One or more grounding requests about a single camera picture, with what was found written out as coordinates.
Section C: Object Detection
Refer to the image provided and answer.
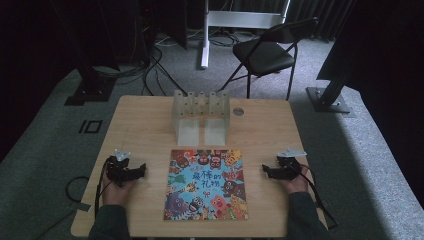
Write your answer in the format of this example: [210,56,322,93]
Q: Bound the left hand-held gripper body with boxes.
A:
[105,148,135,188]

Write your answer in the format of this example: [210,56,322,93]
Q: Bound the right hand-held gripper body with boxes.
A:
[274,148,308,182]

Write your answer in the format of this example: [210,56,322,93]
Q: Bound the colourful picture book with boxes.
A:
[163,149,249,222]

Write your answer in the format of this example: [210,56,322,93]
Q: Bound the person's right hand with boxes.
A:
[283,166,309,195]

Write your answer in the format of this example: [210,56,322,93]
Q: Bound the person's left hand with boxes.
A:
[101,176,134,206]

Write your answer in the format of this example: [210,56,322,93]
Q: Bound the grey tape piece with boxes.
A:
[69,201,92,213]

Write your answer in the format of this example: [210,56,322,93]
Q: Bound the black stand with bolted base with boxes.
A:
[305,0,359,115]

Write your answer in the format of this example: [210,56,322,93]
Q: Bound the translucent plastic book rack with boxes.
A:
[171,89,232,147]

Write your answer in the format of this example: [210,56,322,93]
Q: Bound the black stand with flat base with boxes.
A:
[49,0,121,107]

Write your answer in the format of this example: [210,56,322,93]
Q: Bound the black folding chair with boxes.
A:
[218,17,320,101]

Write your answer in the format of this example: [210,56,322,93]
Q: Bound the white metal stand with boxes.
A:
[199,0,292,70]

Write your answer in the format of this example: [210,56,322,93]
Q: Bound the left hand-held gripper cable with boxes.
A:
[94,157,112,220]

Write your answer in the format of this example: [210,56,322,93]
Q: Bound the hand-held gripper cable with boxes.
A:
[299,164,340,231]
[94,157,112,220]

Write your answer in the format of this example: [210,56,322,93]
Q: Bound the right hand-held gripper cable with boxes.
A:
[299,164,340,231]

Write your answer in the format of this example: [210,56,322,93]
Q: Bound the black cable loop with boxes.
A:
[64,175,90,204]

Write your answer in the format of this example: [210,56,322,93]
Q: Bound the bundle of black floor cables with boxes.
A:
[89,19,241,98]

